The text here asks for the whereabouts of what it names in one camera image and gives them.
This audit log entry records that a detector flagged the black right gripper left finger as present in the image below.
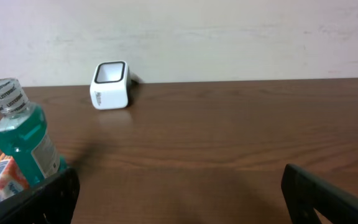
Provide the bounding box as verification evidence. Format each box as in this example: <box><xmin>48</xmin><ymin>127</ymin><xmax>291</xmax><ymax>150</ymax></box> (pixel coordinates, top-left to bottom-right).
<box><xmin>0</xmin><ymin>168</ymin><xmax>80</xmax><ymax>224</ymax></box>

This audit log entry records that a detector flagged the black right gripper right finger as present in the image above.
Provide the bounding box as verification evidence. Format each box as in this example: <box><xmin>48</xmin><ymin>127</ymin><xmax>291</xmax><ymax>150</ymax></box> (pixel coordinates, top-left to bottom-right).
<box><xmin>281</xmin><ymin>164</ymin><xmax>358</xmax><ymax>223</ymax></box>

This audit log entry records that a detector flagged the small orange white carton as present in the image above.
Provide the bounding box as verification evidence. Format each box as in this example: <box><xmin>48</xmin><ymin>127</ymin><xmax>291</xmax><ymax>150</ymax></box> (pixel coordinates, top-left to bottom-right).
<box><xmin>0</xmin><ymin>154</ymin><xmax>29</xmax><ymax>202</ymax></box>

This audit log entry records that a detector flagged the teal mouthwash bottle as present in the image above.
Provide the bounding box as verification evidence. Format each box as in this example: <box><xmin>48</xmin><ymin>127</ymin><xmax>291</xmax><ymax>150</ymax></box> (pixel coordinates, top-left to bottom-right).
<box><xmin>0</xmin><ymin>78</ymin><xmax>67</xmax><ymax>186</ymax></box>

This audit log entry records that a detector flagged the white barcode scanner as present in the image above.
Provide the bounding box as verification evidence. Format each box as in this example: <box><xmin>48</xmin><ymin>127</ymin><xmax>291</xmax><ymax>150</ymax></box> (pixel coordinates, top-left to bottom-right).
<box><xmin>89</xmin><ymin>60</ymin><xmax>131</xmax><ymax>110</ymax></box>

